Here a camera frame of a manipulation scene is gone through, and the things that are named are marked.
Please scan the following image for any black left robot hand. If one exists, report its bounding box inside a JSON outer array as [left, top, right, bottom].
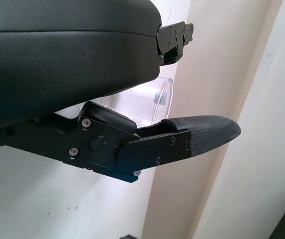
[[0, 0, 242, 184]]

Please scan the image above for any clear glass cup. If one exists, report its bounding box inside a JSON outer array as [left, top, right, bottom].
[[65, 77, 175, 128]]

